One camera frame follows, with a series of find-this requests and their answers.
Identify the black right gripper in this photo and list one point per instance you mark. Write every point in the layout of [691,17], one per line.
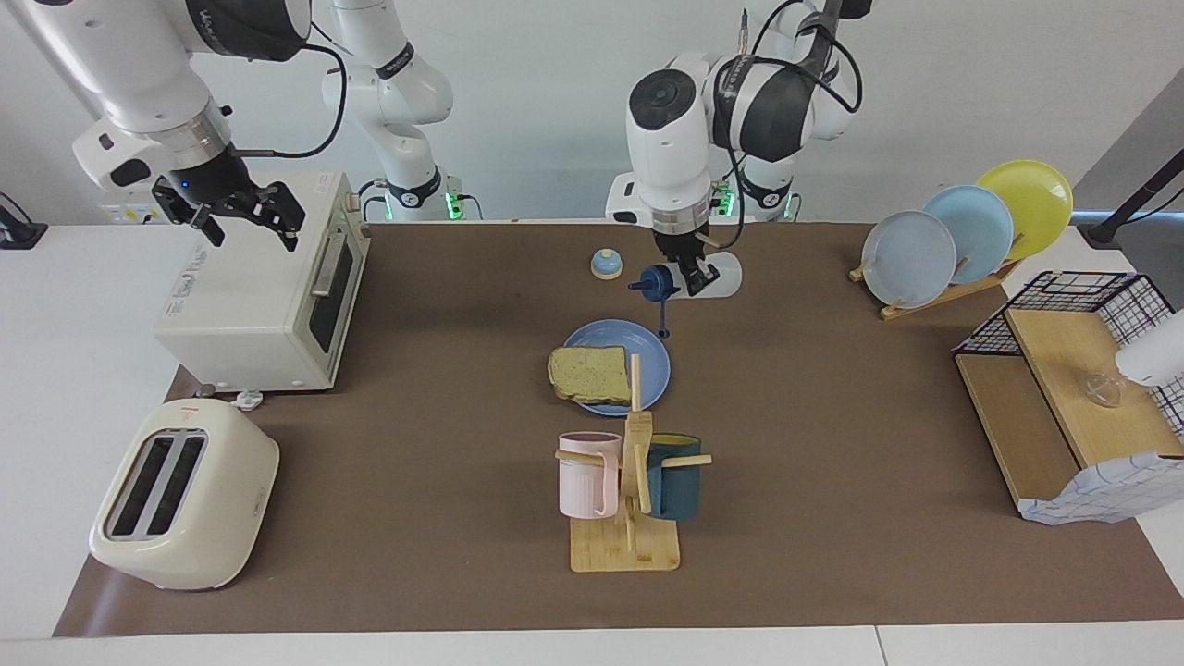
[208,180]

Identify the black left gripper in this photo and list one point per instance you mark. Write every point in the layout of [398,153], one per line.
[683,245]

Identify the translucent squeeze bottle blue cap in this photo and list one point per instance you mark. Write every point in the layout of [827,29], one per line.
[729,276]

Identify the toasted bread slice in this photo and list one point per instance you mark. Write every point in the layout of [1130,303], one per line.
[587,375]

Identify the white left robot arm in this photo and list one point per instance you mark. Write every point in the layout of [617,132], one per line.
[666,139]

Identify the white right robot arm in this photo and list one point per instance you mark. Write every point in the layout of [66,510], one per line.
[139,74]

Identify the blue round plate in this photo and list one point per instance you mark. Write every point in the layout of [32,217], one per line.
[652,361]

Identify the pale grey plate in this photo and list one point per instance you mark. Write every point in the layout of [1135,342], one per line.
[906,259]

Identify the wooden plate rack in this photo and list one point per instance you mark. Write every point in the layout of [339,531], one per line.
[934,303]

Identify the light blue plate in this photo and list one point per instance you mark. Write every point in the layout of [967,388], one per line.
[980,227]

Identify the yellow plate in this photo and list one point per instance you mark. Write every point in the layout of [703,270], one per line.
[1036,199]

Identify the white toaster oven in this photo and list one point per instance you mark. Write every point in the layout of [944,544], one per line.
[250,296]

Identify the black desk clamp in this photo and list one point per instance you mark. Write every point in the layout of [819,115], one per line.
[20,231]

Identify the dark teal mug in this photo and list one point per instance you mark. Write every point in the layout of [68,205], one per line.
[675,486]

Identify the pink ribbed mug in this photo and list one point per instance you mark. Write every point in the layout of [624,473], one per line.
[583,481]

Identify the wooden mug tree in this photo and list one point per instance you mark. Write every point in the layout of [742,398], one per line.
[624,555]

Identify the cream two-slot toaster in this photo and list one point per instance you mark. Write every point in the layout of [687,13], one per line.
[199,504]

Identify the brown table mat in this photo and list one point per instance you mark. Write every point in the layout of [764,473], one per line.
[416,481]

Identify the wooden two-tier shelf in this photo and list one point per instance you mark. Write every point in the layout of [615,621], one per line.
[1064,351]

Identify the clear glass cup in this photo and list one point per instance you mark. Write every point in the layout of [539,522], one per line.
[1101,390]

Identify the white cylindrical device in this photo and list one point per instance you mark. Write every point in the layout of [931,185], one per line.
[1152,356]

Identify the white checked cloth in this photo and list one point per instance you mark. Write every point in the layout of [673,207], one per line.
[1110,486]

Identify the white wall socket strip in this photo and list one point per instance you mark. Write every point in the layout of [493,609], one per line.
[125,211]

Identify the black camera stand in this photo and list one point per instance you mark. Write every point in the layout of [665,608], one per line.
[1133,199]

